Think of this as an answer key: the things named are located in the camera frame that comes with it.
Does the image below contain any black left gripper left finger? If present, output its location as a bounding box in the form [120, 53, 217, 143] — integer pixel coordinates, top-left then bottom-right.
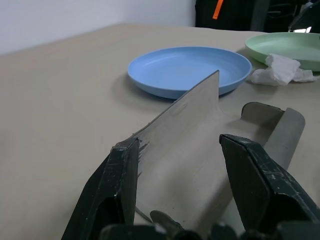
[61, 137, 140, 240]

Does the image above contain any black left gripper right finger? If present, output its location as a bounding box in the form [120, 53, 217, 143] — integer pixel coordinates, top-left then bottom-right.
[219, 133, 320, 234]

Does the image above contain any crumpled white tissue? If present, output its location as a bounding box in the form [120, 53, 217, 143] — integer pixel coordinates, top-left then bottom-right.
[250, 53, 320, 87]

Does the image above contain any blue plastic plate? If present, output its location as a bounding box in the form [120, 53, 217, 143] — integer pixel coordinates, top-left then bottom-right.
[127, 46, 253, 100]

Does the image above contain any light green plastic plate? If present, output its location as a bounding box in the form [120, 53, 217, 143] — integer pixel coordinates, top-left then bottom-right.
[244, 31, 320, 73]

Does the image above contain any dark background equipment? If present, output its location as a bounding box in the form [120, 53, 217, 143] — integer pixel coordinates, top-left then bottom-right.
[194, 0, 320, 34]

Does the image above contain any orange strap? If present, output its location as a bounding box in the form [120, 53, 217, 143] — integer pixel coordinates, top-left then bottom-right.
[212, 0, 224, 20]

